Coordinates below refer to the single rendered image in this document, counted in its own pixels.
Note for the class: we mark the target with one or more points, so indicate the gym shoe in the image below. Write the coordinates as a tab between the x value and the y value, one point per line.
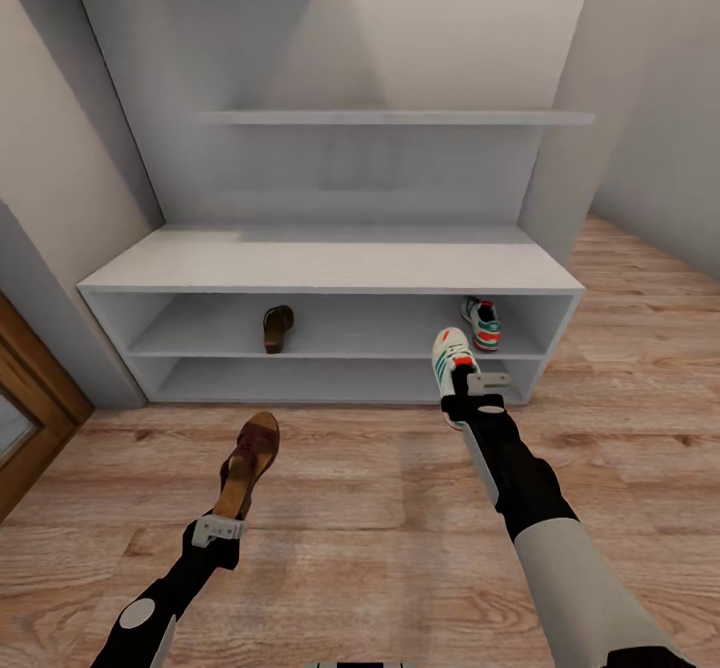
453	360
483	317

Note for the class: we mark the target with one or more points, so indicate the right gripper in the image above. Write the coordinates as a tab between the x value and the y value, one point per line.
456	405

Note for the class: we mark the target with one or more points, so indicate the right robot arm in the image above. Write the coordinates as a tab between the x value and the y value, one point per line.
589	615

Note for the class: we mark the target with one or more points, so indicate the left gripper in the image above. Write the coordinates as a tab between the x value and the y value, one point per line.
204	560

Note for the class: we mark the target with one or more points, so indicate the sandal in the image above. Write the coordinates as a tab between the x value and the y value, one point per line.
277	321
257	445

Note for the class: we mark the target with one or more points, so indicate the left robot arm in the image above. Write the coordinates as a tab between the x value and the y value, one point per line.
144	631

